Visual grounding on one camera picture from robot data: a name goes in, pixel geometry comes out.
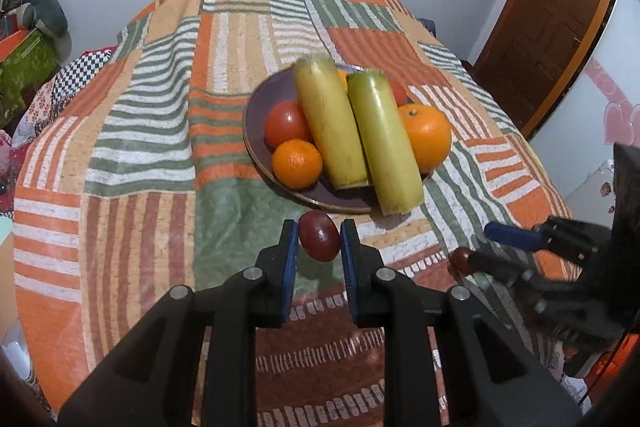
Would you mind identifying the stack of white plates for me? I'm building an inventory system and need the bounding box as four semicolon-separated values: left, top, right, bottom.
1;321;37;387

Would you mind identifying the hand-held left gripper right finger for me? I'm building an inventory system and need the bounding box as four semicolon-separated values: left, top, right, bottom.
341;219;585;427

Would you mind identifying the small tangerine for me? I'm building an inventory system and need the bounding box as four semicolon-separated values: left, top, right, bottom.
271;139;324;190

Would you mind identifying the dark red cherry tomato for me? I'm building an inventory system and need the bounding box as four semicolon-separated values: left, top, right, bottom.
298;211;342;263
449;248;472;274

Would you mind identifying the grey plush toy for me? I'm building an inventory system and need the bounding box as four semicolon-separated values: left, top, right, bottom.
11;0;69;38

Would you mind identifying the striped patchwork blanket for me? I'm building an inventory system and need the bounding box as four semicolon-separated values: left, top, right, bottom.
12;0;576;427

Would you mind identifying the green bag with clutter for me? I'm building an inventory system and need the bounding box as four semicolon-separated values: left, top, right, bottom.
0;28;60;120

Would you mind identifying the dark purple plate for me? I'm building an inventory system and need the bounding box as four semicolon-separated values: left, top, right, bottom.
242;63;436;214

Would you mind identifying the brown wooden door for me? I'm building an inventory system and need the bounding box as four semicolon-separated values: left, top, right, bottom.
471;0;628;138

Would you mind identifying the yellow sugarcane piece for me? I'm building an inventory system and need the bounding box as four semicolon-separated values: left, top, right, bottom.
347;69;425;216
292;56;372;190

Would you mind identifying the white heart-print wardrobe door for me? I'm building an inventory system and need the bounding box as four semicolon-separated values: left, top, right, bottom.
527;0;640;233

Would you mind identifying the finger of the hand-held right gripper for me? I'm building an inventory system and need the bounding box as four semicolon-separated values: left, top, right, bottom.
484;222;551;254
465;249;536;290

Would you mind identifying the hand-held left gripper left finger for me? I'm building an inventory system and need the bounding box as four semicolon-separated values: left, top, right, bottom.
57;219;300;427

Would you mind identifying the black white checkered cloth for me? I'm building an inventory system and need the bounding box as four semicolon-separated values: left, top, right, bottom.
51;48;115;98

